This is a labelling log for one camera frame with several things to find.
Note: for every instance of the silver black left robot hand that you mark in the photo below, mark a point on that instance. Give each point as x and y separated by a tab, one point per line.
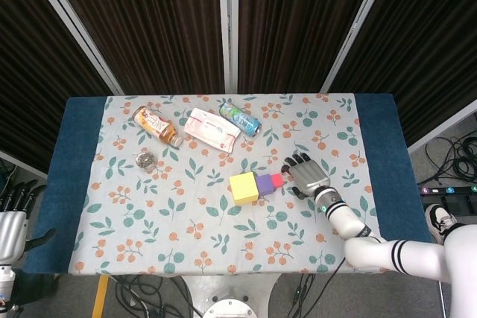
13	228

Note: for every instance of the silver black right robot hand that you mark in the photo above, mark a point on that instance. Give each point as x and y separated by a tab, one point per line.
307	176

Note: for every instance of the small pink foam cube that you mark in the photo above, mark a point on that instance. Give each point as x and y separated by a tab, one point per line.
277	181

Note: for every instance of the medium purple foam cube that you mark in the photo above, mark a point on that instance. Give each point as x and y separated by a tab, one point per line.
265	185

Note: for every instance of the large yellow foam cube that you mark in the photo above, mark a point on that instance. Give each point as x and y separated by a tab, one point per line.
244	187

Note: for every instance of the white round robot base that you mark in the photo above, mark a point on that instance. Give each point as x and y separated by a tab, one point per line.
230	308

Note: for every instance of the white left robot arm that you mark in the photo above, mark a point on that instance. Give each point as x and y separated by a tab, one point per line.
5	284

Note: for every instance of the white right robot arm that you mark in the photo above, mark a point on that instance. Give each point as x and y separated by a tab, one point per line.
346	217

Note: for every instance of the blue table cover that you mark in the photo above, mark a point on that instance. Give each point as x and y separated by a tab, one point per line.
67	184

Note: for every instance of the blue green drink can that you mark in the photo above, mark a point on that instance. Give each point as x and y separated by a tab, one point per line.
240	118

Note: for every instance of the pink wet wipes pack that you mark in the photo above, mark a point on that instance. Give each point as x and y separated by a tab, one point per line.
208	130

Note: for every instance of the yellow floor strip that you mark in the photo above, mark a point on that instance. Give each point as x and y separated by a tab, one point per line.
100	295

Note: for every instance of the floral print tablecloth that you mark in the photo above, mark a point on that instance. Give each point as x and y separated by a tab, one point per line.
186	221

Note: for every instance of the white black sneaker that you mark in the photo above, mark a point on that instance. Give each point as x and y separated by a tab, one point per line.
439	221

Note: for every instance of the black numbered button strip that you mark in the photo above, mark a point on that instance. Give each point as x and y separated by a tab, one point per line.
447	193

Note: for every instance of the dark fabric partition panel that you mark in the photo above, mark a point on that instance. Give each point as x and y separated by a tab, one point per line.
298	16
149	16
37	72
428	53

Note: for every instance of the amber tea plastic bottle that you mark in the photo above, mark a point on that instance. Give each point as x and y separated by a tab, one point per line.
153	122

